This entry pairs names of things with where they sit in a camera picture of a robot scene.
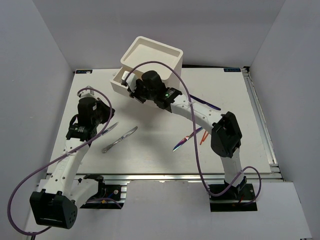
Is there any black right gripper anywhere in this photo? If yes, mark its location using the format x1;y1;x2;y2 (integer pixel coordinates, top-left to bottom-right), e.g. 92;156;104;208
128;79;157;104

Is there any white drawer box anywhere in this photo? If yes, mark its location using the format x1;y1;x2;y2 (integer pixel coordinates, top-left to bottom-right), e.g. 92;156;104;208
110;36;184;98

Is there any rainbow iridescent knife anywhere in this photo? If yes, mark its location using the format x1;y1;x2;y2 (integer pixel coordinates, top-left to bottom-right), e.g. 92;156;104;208
172;127;203;152

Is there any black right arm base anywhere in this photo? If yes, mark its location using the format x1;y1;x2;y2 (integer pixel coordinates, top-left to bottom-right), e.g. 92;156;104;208
209;183;258;213

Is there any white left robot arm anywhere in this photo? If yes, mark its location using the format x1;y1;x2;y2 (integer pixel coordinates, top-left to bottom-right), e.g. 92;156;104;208
29;93;115;229

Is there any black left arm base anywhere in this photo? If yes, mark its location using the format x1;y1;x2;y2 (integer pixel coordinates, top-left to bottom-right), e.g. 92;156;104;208
78;174;125;210

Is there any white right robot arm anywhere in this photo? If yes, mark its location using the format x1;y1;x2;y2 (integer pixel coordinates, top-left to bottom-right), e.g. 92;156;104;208
121;70;247;200

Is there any ornate silver knife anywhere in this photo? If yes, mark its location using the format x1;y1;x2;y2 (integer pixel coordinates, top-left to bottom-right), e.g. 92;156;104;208
101;126;138;154

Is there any left black XDOF label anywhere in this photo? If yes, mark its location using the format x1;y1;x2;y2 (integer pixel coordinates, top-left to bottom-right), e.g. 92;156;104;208
75;69;93;74

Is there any black xdof label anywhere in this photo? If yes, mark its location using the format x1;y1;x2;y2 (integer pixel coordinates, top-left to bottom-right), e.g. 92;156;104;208
223;67;242;73
75;69;93;74

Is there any dark blue knife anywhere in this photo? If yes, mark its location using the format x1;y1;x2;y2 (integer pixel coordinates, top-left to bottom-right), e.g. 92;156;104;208
190;94;222;111

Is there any orange chopstick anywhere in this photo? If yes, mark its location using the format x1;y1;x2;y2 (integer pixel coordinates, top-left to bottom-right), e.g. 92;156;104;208
202;131;209;141
199;134;208;145

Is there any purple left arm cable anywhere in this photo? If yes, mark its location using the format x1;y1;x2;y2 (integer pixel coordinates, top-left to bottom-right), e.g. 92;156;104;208
7;86;118;235

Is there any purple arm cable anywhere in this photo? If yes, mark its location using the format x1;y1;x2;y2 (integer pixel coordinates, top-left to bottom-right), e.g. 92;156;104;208
122;61;262;206
7;86;118;235

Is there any green handled knife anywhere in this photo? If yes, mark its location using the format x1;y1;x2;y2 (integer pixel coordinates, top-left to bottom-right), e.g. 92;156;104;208
102;122;119;135

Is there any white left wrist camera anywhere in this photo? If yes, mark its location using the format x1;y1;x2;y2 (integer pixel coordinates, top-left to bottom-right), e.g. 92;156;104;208
77;88;96;99

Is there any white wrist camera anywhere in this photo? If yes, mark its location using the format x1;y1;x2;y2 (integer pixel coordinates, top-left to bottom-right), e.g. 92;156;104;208
77;88;96;99
121;71;131;87

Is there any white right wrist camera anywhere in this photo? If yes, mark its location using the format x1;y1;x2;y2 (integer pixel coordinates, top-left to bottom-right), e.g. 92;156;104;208
121;71;131;87

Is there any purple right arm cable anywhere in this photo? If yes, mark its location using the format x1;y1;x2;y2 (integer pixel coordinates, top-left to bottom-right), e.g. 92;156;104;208
122;61;262;206

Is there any aluminium table frame rail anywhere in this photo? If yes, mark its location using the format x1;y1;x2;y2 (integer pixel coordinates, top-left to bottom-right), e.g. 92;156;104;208
241;66;284;182

